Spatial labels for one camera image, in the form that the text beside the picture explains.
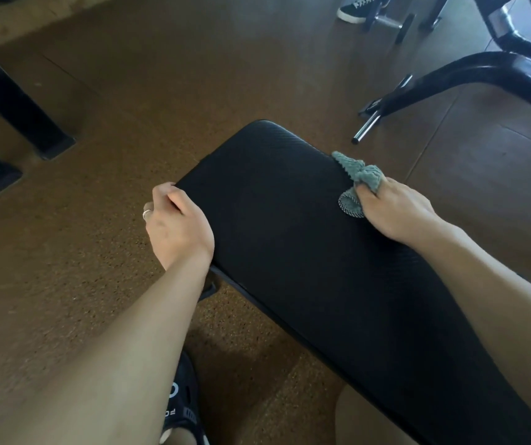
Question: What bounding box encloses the person's right hand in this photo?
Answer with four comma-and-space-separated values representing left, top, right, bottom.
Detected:
355, 177, 439, 246

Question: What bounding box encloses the person's left hand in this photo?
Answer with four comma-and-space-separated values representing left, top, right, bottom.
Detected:
145, 182, 215, 273

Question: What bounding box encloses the grey microfibre cleaning cloth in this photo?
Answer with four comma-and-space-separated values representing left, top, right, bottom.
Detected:
331, 151, 387, 219

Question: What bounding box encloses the black padded gym bench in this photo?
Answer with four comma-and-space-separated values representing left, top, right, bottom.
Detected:
175, 119, 531, 445

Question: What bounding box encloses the person's right forearm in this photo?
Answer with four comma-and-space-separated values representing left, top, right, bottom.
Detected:
407, 213, 531, 445

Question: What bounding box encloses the person's left forearm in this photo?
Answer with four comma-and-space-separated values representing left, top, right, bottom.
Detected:
0, 253, 215, 445

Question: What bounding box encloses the chrome weight peg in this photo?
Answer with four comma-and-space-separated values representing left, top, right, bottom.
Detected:
351, 111, 382, 145

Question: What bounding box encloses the black sandal with white print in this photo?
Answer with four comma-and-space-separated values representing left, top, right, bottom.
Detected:
160, 350, 211, 445

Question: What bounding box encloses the black equipment leg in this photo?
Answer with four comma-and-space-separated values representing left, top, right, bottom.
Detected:
419, 0, 452, 33

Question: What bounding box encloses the black gym machine frame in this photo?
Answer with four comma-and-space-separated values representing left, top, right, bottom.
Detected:
357, 0, 531, 125

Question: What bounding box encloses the black dumbbell with chrome handle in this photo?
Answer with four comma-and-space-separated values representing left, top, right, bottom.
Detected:
363, 4, 416, 45

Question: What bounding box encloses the black slanted equipment post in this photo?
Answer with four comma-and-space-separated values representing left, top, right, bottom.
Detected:
0, 34, 76, 161

